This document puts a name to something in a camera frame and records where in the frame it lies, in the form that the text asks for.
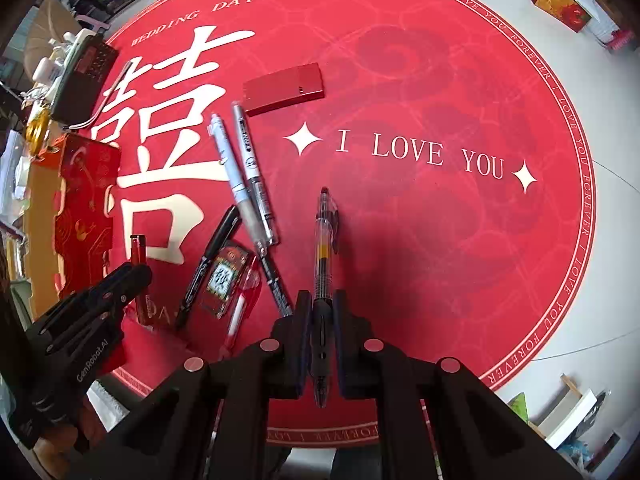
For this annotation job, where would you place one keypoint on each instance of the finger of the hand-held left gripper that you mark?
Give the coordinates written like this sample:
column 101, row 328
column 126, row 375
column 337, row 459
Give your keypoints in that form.
column 125, row 280
column 95, row 325

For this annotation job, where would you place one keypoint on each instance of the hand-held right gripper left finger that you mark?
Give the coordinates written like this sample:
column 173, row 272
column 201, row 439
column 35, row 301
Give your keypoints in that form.
column 303, row 320

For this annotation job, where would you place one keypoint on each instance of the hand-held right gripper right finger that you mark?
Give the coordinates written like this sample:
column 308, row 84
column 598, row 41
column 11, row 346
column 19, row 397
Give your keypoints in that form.
column 341, row 320

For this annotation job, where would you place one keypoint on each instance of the dark red marker pen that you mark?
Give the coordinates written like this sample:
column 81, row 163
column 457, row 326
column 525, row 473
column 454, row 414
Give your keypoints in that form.
column 138, row 250

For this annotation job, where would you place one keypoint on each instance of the thin black pen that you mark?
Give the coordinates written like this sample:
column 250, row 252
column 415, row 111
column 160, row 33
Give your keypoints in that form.
column 275, row 285

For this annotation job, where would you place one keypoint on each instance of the clear gel pen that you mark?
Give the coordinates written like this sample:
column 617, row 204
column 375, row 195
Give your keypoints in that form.
column 322, row 240

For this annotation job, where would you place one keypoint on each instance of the red cardboard box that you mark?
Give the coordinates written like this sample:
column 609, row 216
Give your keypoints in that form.
column 80, row 210

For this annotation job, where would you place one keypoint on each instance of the thick black marker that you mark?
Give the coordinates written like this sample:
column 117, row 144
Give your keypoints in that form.
column 210, row 260

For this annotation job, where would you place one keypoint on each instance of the mahjong print pen packet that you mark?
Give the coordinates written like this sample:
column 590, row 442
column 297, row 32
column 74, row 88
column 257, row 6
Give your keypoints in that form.
column 222, row 277

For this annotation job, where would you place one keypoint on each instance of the silver black pen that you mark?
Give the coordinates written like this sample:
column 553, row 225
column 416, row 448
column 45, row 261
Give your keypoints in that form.
column 252, row 170

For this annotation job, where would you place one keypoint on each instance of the red rectangular case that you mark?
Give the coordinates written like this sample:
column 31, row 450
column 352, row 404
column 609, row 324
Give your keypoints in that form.
column 282, row 87

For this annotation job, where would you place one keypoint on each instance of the round red printed mat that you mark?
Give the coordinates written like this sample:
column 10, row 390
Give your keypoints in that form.
column 425, row 260

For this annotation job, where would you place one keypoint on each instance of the white grey pen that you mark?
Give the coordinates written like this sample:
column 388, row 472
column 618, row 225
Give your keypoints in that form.
column 230, row 170

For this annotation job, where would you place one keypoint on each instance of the gold lid jar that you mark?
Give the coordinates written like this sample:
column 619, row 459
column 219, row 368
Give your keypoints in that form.
column 37, row 127

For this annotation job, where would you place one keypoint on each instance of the green packet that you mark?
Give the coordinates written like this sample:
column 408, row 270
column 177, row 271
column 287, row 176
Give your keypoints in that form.
column 519, row 406

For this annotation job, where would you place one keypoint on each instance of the black radio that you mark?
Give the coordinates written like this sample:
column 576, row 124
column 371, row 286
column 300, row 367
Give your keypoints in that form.
column 85, row 75

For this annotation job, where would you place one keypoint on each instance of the white flat box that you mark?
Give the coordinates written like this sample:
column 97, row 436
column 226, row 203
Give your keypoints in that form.
column 567, row 410

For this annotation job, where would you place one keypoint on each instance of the red gold gift box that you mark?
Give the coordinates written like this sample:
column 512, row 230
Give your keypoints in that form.
column 557, row 2

